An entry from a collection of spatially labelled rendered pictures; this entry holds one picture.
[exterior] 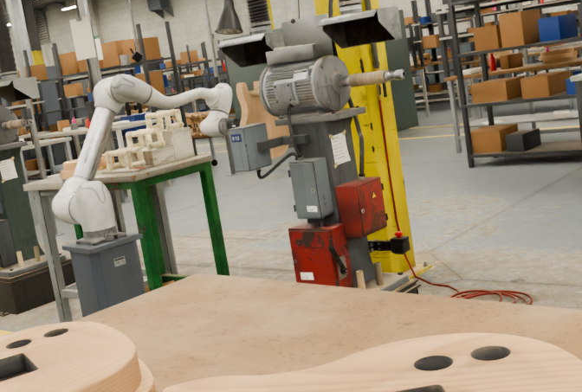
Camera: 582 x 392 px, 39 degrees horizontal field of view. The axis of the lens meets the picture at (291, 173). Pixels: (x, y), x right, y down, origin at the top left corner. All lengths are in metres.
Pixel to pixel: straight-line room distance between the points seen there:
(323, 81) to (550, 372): 3.01
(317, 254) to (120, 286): 0.91
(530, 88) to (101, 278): 5.52
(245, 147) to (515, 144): 5.16
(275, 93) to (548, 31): 4.89
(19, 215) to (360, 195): 2.99
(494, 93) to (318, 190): 5.06
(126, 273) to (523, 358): 3.19
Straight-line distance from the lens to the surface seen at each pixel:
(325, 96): 3.71
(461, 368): 0.81
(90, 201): 3.86
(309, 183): 3.71
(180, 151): 4.67
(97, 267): 3.84
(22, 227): 6.04
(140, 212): 4.33
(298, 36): 3.98
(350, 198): 3.72
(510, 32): 8.40
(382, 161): 4.85
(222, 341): 1.55
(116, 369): 1.10
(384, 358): 0.85
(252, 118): 4.08
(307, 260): 3.81
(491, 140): 8.69
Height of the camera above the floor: 1.38
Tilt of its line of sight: 8 degrees down
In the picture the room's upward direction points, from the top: 9 degrees counter-clockwise
